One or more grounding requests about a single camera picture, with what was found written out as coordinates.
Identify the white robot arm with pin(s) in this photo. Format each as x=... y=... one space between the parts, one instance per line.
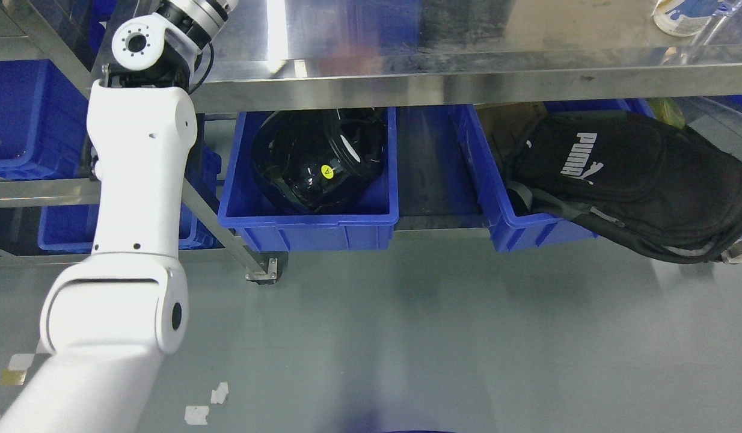
x=109 y=321

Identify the white blue container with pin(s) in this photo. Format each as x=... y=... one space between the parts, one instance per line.
x=684 y=18

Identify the black glossy helmet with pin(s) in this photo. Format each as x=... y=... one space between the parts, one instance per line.
x=319 y=161

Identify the blue bin with black helmet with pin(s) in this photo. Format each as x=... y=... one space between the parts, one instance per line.
x=368 y=225

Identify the blue bin under backpack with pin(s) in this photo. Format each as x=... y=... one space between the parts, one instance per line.
x=508 y=231

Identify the steel table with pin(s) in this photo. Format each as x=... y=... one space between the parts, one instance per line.
x=274 y=55

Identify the black Puma backpack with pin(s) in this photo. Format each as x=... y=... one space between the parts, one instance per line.
x=659 y=190

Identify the blue bin lower left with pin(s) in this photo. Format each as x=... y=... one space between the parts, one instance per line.
x=71 y=228

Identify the blue bin far left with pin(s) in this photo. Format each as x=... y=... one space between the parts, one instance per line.
x=42 y=122

